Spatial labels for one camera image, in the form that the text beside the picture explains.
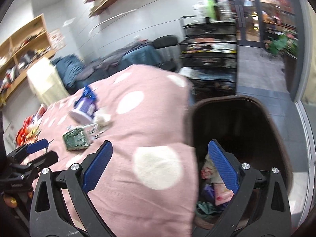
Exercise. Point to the white bottle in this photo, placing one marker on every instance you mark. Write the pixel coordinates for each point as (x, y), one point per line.
(199, 11)

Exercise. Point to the white tissue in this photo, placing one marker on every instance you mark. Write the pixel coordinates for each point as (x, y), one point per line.
(102, 118)

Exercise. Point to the black trash bin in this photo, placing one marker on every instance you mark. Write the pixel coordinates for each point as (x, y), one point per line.
(242, 126)

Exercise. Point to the clear plastic bottle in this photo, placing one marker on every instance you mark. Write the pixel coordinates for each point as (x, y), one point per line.
(225, 10)

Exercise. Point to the black chair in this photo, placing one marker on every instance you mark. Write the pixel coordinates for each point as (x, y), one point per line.
(165, 45)

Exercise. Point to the green bottle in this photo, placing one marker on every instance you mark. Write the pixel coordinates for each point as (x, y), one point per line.
(210, 10)

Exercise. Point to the pink polka dot bedspread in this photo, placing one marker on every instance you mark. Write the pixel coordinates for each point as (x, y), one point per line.
(150, 185)

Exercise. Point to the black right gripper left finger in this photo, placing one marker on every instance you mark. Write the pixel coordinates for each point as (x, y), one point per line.
(49, 214)

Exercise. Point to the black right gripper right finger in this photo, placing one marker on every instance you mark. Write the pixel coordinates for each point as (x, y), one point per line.
(270, 216)

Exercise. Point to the green drink carton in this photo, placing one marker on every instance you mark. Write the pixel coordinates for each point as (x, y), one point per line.
(77, 138)

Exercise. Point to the purple yogurt cup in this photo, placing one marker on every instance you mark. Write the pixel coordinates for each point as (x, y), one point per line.
(83, 111)

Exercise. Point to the blue snack wrapper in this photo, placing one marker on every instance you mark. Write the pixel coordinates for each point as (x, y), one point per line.
(87, 93)

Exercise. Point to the grey blanket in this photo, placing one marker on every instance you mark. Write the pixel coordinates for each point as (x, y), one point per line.
(110, 60)

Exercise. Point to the teal crumpled paper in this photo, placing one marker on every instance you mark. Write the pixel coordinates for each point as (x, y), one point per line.
(207, 210)

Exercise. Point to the blue bundled bedding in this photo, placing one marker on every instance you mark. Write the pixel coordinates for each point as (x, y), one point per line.
(68, 68)

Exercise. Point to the red snack packets pile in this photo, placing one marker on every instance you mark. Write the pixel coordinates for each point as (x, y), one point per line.
(30, 130)

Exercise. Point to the cream fabric cover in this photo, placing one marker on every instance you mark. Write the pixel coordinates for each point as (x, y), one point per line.
(45, 83)

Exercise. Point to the pink snack wrapper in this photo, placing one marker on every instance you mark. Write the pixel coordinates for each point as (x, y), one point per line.
(214, 183)

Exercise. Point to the blue covered massage bed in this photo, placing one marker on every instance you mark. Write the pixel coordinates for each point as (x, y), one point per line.
(146, 55)

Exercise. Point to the wooden bookshelf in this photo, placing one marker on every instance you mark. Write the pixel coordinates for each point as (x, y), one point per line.
(20, 51)

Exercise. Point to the potted green plant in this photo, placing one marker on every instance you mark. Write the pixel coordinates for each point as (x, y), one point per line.
(286, 42)

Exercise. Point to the wall poster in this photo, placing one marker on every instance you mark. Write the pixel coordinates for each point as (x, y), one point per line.
(57, 39)

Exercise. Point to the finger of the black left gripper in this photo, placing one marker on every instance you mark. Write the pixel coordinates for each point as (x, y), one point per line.
(42, 160)
(22, 152)

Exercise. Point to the black rolling cart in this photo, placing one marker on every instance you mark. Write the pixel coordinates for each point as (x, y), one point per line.
(209, 56)

